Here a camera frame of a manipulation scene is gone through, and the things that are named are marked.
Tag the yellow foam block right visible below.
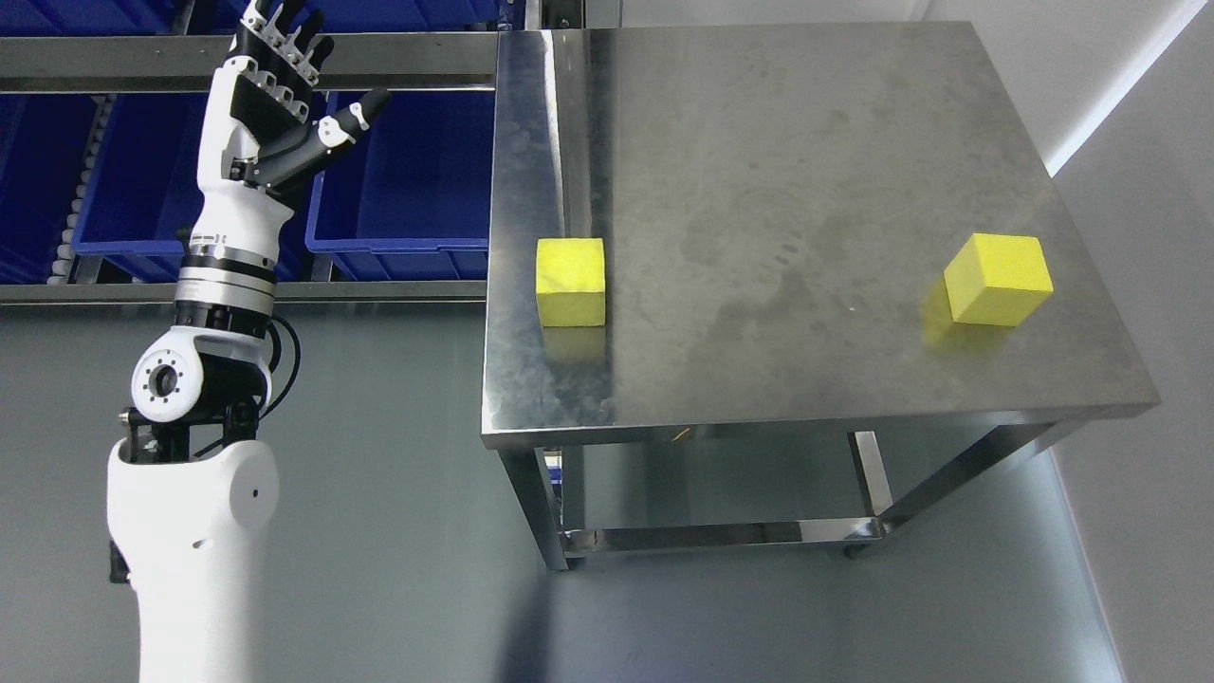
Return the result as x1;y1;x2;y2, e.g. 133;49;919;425
944;232;1055;328

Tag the steel roller shelf rack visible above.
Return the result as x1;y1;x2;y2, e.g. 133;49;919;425
2;1;510;314

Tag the yellow foam block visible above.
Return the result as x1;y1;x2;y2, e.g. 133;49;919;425
535;237;607;328
944;232;1055;328

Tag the blue plastic bin centre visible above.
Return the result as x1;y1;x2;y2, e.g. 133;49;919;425
304;91;494;281

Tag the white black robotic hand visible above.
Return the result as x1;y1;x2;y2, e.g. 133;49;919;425
193;1;391;243

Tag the stainless steel table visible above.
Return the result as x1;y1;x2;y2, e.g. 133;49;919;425
481;22;1159;571

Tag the blue plastic bin far left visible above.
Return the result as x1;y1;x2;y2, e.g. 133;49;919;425
1;93;97;285

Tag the blue plastic bin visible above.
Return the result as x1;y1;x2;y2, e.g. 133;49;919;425
304;91;494;281
1;93;97;285
72;92;208;284
1;1;512;36

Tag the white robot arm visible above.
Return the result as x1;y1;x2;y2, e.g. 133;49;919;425
104;207;291;682

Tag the yellow foam block left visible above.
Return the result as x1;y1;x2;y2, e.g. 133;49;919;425
535;237;607;328

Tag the blue plastic bin upper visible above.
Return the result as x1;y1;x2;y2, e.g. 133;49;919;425
1;1;512;36

